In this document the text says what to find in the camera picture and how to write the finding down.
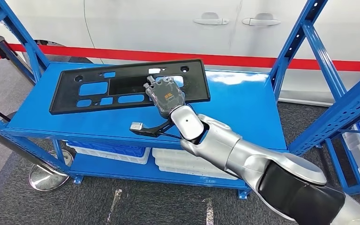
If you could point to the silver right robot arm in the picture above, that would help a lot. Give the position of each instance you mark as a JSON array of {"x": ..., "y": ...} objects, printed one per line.
[{"x": 229, "y": 149}]

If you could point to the white car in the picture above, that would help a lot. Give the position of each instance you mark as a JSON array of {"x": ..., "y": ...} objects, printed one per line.
[{"x": 152, "y": 24}]

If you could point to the stack of white trays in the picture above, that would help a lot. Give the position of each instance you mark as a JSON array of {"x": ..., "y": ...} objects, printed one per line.
[{"x": 180, "y": 161}]

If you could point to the clear shiny tape strip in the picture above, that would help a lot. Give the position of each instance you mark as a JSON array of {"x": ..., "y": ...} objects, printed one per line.
[
  {"x": 114, "y": 205},
  {"x": 209, "y": 214}
]

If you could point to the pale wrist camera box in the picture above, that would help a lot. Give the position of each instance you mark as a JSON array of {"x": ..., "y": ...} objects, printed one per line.
[{"x": 136, "y": 126}]

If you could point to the black plastic panel part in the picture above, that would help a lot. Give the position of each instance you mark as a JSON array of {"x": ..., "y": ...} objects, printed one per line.
[{"x": 68, "y": 105}]

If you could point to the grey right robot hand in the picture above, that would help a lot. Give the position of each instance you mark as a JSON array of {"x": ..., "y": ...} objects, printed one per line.
[{"x": 166, "y": 94}]

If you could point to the blue metal shelf rack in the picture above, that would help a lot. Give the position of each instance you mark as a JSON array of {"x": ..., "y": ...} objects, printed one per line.
[
  {"x": 335, "y": 161},
  {"x": 245, "y": 108}
]

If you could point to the black camera bracket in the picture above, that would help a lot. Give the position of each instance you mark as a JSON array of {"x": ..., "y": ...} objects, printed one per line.
[{"x": 149, "y": 133}]

